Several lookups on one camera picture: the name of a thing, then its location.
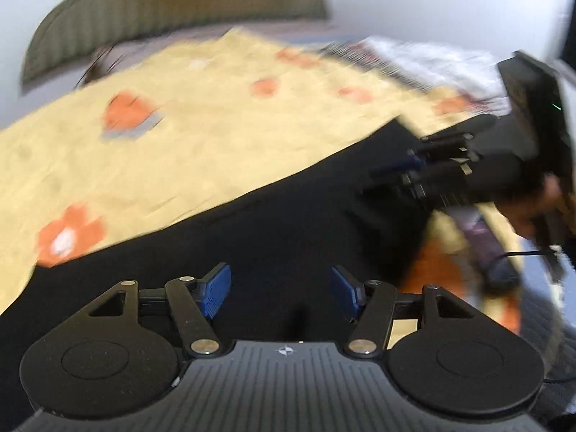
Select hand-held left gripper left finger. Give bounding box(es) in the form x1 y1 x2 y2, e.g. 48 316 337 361
87 262 232 357

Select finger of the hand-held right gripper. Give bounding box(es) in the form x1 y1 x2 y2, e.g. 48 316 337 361
369 162 478 211
407 114 496 168

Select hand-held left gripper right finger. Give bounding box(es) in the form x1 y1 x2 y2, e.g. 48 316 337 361
330 265 478 358

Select black pants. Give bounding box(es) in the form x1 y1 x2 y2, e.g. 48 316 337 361
0 116 456 420

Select person's right hand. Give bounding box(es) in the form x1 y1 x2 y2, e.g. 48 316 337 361
495 175 568 240

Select black white striped cloth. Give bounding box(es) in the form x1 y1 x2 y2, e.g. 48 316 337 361
315 37 511 115

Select yellow carrot print blanket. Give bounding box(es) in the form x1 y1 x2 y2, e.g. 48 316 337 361
0 27 527 338

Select olive padded headboard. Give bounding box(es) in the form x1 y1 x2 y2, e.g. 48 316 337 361
20 0 329 86

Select black cable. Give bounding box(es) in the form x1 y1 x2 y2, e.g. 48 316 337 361
497 245 565 262

